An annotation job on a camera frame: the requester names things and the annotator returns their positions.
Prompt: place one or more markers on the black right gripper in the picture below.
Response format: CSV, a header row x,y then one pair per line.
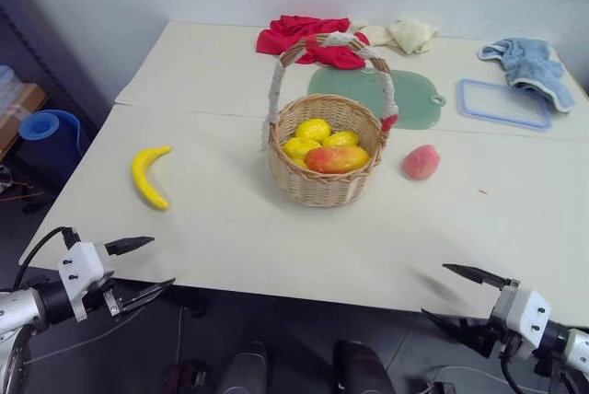
x,y
506,343

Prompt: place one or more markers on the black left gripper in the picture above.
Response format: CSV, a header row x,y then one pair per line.
x,y
97,296

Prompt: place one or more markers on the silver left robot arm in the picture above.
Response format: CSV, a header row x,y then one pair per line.
x,y
20,309

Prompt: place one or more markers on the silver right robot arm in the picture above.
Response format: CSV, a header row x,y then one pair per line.
x,y
573,343

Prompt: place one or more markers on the yellow banana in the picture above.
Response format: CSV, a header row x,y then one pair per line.
x,y
143,177

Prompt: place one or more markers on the dark red floor object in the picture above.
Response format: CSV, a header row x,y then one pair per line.
x,y
186,378

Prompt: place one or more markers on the dark rounded shape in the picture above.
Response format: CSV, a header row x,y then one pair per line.
x,y
361,368

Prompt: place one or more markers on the grey rounded shape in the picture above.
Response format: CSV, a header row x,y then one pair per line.
x,y
246,368

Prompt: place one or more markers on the pink red peach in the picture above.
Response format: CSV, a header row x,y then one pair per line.
x,y
421,163

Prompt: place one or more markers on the blue rolled mat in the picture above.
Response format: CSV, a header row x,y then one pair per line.
x,y
46,131

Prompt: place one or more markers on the red yellow mango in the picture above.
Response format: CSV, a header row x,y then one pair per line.
x,y
338,159

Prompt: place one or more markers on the brown cardboard box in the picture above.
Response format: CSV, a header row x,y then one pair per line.
x,y
23,106

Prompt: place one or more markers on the clear lid with blue rim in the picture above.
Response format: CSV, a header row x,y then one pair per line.
x,y
504,104

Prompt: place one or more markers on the yellow lemon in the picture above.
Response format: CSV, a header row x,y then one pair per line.
x,y
298,147
343,138
314,129

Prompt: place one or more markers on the green cutting mat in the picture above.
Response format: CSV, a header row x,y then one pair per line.
x,y
414,99

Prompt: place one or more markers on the clear plastic container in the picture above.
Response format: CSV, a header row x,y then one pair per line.
x,y
8,83

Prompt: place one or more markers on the light blue towel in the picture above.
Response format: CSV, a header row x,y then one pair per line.
x,y
529,65

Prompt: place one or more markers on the cream cloth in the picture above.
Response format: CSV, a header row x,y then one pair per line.
x,y
409,35

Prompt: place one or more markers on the red cloth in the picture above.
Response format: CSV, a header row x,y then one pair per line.
x,y
294,35

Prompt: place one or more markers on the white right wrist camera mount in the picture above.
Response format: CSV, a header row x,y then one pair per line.
x,y
527,309

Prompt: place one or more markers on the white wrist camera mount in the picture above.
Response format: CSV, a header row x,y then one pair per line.
x,y
527,309
83,263

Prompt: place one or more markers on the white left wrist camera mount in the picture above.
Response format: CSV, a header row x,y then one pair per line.
x,y
83,263

